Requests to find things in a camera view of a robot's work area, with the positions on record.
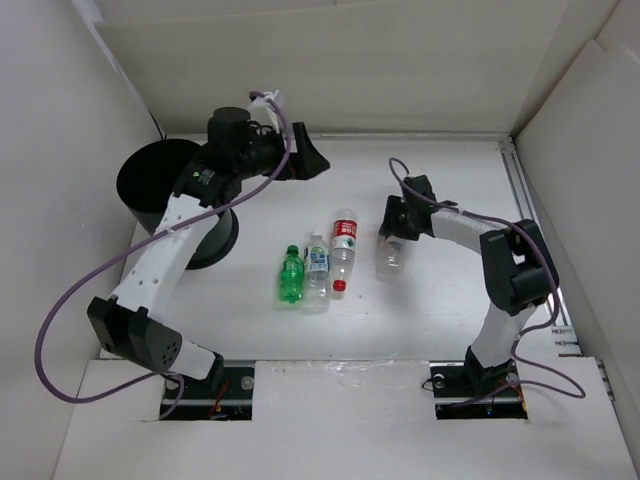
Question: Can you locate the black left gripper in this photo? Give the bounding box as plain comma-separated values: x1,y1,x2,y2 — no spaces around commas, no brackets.
233,122,328,181

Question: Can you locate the clear bottle blue orange label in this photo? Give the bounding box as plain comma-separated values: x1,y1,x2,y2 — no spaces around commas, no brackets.
376,235,407,282

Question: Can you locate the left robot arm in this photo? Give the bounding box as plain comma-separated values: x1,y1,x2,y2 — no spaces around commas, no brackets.
87,107,330,397

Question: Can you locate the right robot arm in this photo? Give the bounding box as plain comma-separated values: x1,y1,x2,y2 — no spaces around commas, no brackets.
379,175,559,397

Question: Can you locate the black plastic bin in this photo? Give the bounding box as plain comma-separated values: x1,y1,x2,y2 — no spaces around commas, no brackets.
116,139,239,270

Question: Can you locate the clear bottle red label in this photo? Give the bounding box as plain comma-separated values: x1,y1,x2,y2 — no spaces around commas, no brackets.
329,208,358,298

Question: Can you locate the clear bottle blue green label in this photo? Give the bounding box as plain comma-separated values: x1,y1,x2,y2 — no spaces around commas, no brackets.
304,231,331,314

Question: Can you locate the green plastic soda bottle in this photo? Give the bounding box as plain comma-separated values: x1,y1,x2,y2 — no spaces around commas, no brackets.
278,245,305,304

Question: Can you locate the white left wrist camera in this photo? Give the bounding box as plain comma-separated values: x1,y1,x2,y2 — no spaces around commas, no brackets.
247,89,284,132

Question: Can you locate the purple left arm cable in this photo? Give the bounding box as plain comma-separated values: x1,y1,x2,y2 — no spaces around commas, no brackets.
35,90,292,420

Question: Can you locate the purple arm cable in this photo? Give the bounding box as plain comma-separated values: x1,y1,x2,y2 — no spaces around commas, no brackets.
388,157,587,409
35,90,292,420

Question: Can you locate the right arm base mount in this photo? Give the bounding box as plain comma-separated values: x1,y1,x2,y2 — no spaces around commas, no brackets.
421,361,528,420

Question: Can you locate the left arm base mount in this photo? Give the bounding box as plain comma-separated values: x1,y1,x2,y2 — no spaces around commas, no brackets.
158,367,255,421

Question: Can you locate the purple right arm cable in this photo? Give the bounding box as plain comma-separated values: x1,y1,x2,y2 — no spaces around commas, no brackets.
388,157,587,409

